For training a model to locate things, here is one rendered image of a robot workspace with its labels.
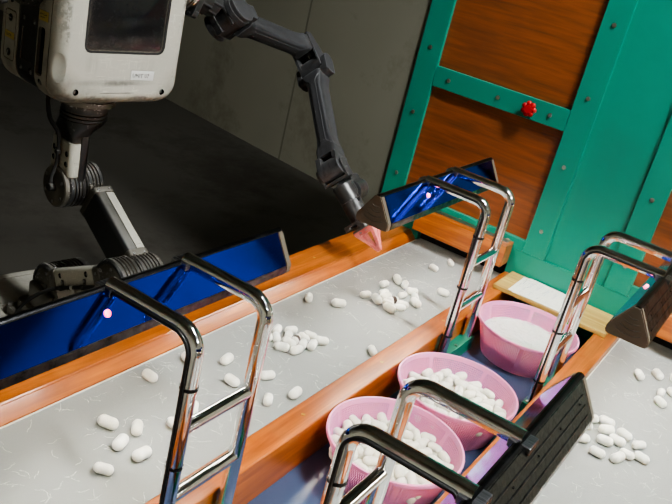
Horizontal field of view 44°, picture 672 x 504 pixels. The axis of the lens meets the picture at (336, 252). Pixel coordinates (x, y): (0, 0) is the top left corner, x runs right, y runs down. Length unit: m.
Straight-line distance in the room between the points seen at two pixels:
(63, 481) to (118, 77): 0.93
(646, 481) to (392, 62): 3.46
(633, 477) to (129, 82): 1.37
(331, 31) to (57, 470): 4.09
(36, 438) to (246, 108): 4.44
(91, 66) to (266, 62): 3.75
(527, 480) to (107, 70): 1.29
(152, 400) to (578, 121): 1.38
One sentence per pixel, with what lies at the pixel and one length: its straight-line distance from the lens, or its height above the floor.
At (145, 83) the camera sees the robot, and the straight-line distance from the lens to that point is 1.99.
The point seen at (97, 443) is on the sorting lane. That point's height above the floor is 0.74.
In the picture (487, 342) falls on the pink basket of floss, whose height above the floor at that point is 0.72.
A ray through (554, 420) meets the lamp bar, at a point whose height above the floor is 1.10.
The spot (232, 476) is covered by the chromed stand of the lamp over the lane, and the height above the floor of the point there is 0.81.
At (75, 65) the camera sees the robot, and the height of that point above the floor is 1.21.
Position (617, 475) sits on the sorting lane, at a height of 0.74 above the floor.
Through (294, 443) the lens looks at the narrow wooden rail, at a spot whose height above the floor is 0.74.
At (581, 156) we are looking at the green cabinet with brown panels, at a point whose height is 1.16.
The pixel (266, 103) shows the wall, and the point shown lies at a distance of 5.59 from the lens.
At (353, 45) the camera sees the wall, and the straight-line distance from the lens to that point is 5.07.
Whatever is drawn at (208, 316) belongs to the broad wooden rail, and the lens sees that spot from 1.85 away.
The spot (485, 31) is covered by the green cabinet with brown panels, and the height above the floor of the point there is 1.40.
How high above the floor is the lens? 1.66
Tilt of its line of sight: 23 degrees down
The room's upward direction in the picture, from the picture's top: 14 degrees clockwise
